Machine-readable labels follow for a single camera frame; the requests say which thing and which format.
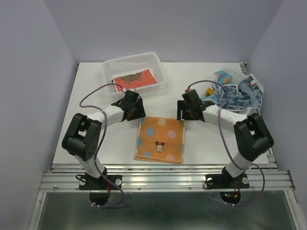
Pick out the red bear towel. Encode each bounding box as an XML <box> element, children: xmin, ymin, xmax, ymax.
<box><xmin>112</xmin><ymin>69</ymin><xmax>158</xmax><ymax>92</ymax></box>

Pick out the orange polka dot towel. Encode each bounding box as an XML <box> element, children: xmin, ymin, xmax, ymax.
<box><xmin>134</xmin><ymin>116</ymin><xmax>185</xmax><ymax>164</ymax></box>

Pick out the blue white patterned towel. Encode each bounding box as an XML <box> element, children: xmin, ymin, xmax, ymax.
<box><xmin>201</xmin><ymin>73</ymin><xmax>265</xmax><ymax>113</ymax></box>

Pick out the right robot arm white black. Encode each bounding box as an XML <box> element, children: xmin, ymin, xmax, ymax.
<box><xmin>177</xmin><ymin>90</ymin><xmax>274</xmax><ymax>190</ymax></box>

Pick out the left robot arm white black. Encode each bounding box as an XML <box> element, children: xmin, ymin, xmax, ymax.
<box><xmin>62</xmin><ymin>90</ymin><xmax>146</xmax><ymax>190</ymax></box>

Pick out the yellow patterned towel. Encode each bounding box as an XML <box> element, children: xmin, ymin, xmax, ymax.
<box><xmin>204</xmin><ymin>87</ymin><xmax>215</xmax><ymax>97</ymax></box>

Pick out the white perforated basket left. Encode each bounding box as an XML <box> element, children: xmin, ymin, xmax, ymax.
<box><xmin>102</xmin><ymin>52</ymin><xmax>166</xmax><ymax>98</ymax></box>

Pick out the white perforated basket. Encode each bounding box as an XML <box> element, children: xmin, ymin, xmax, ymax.
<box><xmin>198</xmin><ymin>68</ymin><xmax>262</xmax><ymax>113</ymax></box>
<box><xmin>102</xmin><ymin>52</ymin><xmax>166</xmax><ymax>98</ymax></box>

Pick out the light blue orange towel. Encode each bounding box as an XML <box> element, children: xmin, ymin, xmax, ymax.
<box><xmin>214</xmin><ymin>70</ymin><xmax>233</xmax><ymax>85</ymax></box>

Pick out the white perforated basket right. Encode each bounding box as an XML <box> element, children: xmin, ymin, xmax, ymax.
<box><xmin>198</xmin><ymin>68</ymin><xmax>262</xmax><ymax>113</ymax></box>

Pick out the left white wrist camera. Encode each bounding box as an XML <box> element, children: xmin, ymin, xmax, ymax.
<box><xmin>122</xmin><ymin>88</ymin><xmax>136</xmax><ymax>93</ymax></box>

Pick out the aluminium rail frame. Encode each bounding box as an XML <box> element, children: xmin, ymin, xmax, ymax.
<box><xmin>29</xmin><ymin>162</ymin><xmax>307</xmax><ymax>230</ymax></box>

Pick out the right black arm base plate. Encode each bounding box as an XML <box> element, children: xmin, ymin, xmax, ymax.
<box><xmin>203</xmin><ymin>173</ymin><xmax>250</xmax><ymax>190</ymax></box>

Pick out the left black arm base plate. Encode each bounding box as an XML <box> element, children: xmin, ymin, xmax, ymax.
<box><xmin>75</xmin><ymin>174</ymin><xmax>118</xmax><ymax>191</ymax></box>

